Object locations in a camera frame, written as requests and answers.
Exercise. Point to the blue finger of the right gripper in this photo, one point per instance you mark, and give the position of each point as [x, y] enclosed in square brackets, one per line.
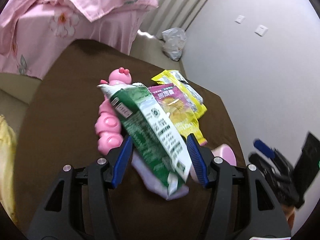
[264, 149]

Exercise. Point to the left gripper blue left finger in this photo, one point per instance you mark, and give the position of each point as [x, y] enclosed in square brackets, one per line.
[122, 161]

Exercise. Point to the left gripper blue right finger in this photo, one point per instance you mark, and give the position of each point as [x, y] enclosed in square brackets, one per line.
[198, 162]

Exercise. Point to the green snack bag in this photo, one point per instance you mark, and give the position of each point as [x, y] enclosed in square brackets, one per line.
[155, 137]

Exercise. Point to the lilac tissue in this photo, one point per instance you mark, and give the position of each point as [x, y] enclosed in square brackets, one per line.
[154, 185]

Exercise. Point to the yellow purple chip bag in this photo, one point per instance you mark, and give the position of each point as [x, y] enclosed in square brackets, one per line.
[181, 102]

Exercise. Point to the yellow plastic trash bag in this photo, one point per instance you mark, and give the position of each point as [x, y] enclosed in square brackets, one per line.
[8, 143]

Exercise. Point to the right hand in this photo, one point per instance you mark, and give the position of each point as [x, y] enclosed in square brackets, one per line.
[289, 212]

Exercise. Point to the pink plastic cup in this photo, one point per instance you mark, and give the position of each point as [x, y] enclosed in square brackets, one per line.
[225, 152]

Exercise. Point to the pink caterpillar toy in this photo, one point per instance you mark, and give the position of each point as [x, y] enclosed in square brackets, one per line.
[108, 126]

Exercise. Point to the white plastic bag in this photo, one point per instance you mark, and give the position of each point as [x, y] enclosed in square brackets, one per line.
[174, 42]

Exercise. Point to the striped beige curtain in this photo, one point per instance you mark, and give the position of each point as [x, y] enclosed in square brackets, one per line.
[171, 14]

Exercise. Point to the pink floral bed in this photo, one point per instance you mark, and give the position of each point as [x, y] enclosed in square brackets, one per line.
[44, 31]

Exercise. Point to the white wall socket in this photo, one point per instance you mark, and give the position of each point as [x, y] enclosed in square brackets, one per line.
[261, 30]

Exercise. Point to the white wall switch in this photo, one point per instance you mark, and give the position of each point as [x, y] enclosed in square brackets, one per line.
[240, 19]

